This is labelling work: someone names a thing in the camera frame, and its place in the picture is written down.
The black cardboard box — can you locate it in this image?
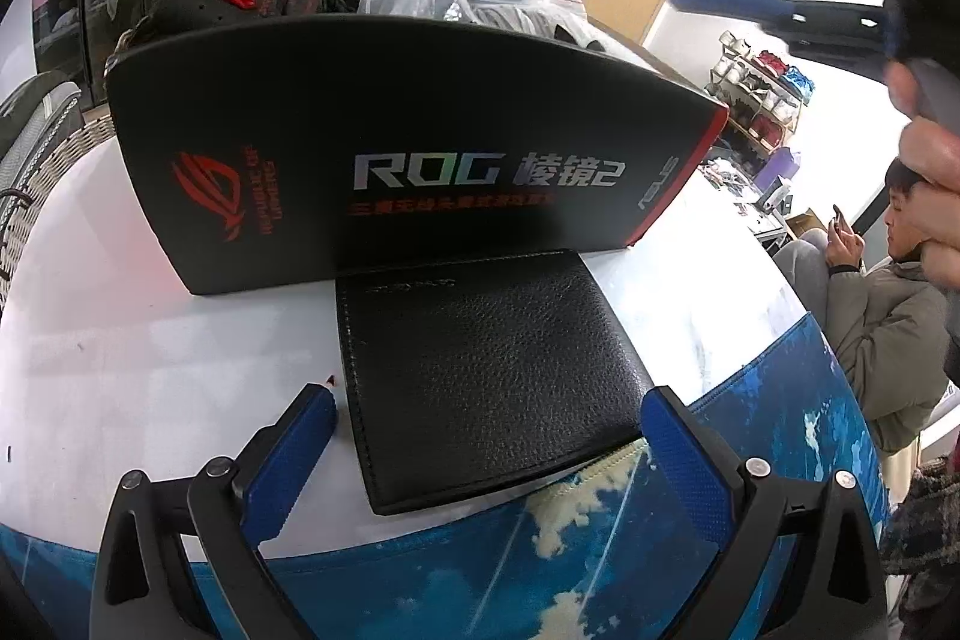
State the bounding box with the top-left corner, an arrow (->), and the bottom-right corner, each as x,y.
105,10 -> 730,298

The purple paper bag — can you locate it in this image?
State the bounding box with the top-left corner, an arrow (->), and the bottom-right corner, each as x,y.
754,146 -> 803,195

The shoe rack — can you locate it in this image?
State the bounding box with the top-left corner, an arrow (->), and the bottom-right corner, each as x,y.
705,31 -> 817,154

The person's plaid clothing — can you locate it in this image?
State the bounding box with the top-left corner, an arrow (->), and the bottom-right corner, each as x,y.
879,430 -> 960,640

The person's right hand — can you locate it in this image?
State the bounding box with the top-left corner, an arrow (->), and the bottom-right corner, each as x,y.
885,59 -> 960,289

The white woven basket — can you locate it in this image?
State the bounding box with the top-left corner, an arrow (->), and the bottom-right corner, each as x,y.
0,85 -> 113,311

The glass table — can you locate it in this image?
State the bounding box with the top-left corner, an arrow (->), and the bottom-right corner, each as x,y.
697,156 -> 796,244

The blue patterned desk mat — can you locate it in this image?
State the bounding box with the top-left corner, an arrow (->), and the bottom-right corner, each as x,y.
0,310 -> 897,640

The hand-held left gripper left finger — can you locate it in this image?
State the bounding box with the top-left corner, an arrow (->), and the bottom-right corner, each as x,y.
90,383 -> 338,640

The zip bag with grey cloth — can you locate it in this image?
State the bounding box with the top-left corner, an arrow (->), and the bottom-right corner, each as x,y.
461,0 -> 601,45

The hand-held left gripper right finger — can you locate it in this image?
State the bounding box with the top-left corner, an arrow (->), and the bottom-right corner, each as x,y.
640,385 -> 893,640

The black leather wallet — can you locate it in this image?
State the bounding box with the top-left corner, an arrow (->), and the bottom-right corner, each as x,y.
334,248 -> 657,517

